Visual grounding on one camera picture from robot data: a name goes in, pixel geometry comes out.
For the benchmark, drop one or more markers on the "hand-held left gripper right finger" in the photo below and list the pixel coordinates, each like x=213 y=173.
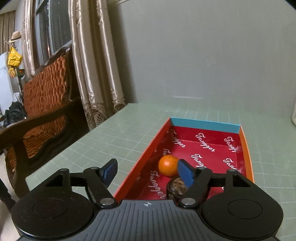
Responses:
x=186 y=173

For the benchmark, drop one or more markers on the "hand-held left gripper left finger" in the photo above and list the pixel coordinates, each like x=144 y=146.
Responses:
x=109 y=171

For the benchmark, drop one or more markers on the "dark brown wrinkled fruit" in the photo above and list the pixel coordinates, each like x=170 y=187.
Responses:
x=175 y=186

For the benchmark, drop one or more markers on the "small orange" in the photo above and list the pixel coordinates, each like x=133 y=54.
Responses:
x=167 y=165

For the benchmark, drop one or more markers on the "colourful cardboard box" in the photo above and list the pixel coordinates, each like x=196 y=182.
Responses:
x=208 y=139

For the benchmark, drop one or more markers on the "green grid table mat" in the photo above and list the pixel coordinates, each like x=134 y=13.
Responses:
x=138 y=115

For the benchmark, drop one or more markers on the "wooden wicker armchair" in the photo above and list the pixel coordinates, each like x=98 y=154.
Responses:
x=46 y=92

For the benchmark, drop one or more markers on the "dark cloth pile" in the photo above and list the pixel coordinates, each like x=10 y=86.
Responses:
x=13 y=113

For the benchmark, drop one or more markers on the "beige satin curtain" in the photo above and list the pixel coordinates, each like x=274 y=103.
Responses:
x=97 y=58
x=29 y=39

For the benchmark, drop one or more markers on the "white thermos jug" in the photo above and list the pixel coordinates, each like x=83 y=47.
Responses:
x=293 y=118

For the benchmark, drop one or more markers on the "white refrigerator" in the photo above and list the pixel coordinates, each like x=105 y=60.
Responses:
x=4 y=81

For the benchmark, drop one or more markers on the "yellow bag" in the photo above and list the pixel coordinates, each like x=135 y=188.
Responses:
x=14 y=58

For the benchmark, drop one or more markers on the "window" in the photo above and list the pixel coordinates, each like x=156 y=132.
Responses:
x=55 y=27

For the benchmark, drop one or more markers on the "straw hat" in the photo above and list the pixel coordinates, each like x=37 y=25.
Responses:
x=15 y=37

